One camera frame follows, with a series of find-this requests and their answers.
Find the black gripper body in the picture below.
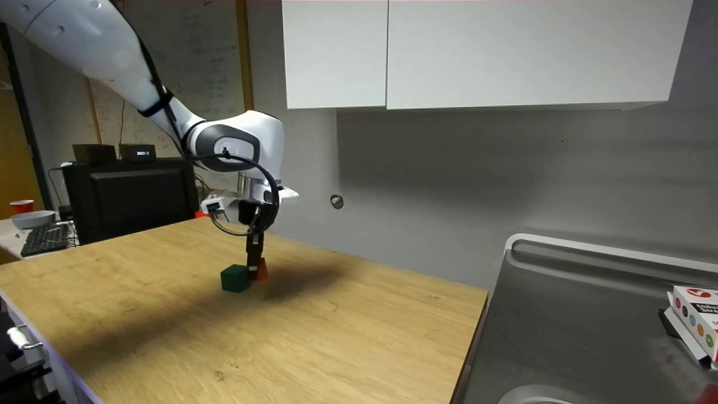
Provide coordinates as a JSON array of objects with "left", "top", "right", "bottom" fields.
[{"left": 236, "top": 196, "right": 274, "bottom": 239}]

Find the green wooden block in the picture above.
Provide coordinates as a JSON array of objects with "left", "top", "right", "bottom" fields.
[{"left": 220, "top": 264, "right": 254, "bottom": 294}]

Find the black computer monitor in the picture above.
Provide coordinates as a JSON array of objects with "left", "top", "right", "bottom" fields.
[{"left": 61, "top": 156, "right": 201, "bottom": 248}]

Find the small dark box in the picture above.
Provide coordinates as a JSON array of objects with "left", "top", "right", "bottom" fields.
[{"left": 119, "top": 142, "right": 159, "bottom": 164}]

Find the wood framed whiteboard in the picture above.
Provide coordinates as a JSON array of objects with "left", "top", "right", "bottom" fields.
[{"left": 111, "top": 0, "right": 262, "bottom": 204}]

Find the brown box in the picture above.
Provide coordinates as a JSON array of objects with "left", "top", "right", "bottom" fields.
[{"left": 72, "top": 142, "right": 119, "bottom": 168}]

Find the narrow white cabinet door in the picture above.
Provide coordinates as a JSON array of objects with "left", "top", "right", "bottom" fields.
[{"left": 280, "top": 0, "right": 391, "bottom": 113}]

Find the black keyboard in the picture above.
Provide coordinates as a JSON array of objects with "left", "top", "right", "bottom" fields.
[{"left": 21, "top": 222, "right": 75, "bottom": 259}]

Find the white bowl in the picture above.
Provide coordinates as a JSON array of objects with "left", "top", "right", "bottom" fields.
[{"left": 11, "top": 210, "right": 59, "bottom": 231}]

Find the red plastic cup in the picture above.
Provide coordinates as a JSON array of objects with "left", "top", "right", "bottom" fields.
[{"left": 7, "top": 197, "right": 38, "bottom": 218}]

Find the orange wooden door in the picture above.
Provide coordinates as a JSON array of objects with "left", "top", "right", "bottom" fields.
[{"left": 0, "top": 74, "right": 45, "bottom": 221}]

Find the black equipment with clamp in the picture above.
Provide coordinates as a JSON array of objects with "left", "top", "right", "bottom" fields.
[{"left": 0, "top": 294, "right": 102, "bottom": 404}]

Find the stainless steel sink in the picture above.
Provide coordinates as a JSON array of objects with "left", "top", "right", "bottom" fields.
[{"left": 450, "top": 231, "right": 718, "bottom": 404}]

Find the white printed card box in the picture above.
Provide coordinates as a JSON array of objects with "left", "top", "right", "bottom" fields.
[{"left": 661, "top": 283, "right": 718, "bottom": 373}]

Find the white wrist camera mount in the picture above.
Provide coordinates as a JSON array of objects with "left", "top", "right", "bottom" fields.
[{"left": 199, "top": 184, "right": 300, "bottom": 221}]

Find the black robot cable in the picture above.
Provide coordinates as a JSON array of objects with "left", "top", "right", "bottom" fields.
[{"left": 134, "top": 35, "right": 282, "bottom": 240}]

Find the white wall cabinet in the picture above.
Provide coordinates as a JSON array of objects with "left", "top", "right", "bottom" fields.
[{"left": 385, "top": 0, "right": 695, "bottom": 113}]

